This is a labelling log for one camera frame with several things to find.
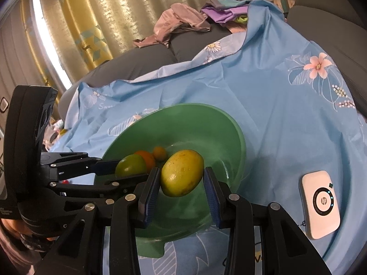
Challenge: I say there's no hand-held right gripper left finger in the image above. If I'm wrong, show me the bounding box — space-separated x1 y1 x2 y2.
34 167 161 275

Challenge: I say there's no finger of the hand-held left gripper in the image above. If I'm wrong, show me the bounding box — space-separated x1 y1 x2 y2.
48 173 150 200
40 152 121 179

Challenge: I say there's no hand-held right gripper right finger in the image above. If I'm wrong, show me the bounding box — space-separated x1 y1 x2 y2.
203 166 333 275

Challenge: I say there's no orange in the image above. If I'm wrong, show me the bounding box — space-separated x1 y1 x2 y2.
134 150 157 169

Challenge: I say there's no green mango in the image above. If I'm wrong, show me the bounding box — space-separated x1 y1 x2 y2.
115 154 147 177

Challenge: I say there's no yellow-green mango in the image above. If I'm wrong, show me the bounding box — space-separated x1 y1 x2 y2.
161 149 205 198

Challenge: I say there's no small orange kumquat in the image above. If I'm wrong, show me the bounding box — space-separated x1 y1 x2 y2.
152 146 166 161

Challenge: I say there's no green plastic bowl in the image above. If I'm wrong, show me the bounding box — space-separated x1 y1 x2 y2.
101 102 247 258

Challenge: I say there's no clothes heap on floor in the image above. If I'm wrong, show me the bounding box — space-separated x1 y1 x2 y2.
50 119 68 138

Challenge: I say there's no grey pleated curtain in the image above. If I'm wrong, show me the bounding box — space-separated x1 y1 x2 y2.
0 20 66 115

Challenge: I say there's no white pocket router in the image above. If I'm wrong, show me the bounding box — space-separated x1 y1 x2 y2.
299 170 342 240

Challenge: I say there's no blue floral bed sheet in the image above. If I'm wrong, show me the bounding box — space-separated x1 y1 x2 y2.
47 0 367 275

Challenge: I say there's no grey sofa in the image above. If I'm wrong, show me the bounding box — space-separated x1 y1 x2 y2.
59 0 367 121

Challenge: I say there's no gold deer-print curtain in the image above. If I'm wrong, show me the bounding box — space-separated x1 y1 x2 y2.
37 0 259 75

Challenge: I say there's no pink clothes pile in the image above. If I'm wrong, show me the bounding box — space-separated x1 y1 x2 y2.
132 3 213 49

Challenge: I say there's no purple cloth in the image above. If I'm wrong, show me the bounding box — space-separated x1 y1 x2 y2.
201 4 250 23

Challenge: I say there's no teal cloth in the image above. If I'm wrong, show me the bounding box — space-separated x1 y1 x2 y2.
219 0 253 8

